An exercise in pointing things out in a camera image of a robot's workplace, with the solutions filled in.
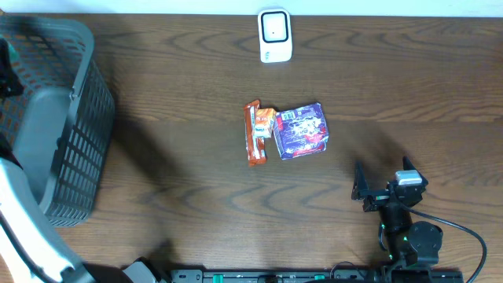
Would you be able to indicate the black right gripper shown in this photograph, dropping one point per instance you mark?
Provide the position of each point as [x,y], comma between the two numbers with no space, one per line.
[376,198]

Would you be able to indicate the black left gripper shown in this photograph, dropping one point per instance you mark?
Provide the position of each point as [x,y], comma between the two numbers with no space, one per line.
[5,81]

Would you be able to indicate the purple snack package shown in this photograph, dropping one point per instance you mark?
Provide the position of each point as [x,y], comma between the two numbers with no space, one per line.
[301,131]

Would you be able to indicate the orange snack bar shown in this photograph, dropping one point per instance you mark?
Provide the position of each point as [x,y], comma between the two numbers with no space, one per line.
[255,146]

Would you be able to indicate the small orange white packet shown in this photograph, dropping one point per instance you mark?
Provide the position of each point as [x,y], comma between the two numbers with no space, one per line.
[264,122]

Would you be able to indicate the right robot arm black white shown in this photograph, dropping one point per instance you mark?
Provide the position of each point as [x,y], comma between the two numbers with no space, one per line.
[413,247]

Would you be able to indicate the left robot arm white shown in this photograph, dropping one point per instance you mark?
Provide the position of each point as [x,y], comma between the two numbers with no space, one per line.
[30,245]

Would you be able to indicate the grey plastic mesh basket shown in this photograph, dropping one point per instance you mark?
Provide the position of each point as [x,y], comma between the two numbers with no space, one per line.
[58,130]

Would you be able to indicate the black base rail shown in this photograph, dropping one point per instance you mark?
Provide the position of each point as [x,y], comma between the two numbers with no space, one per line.
[140,274]

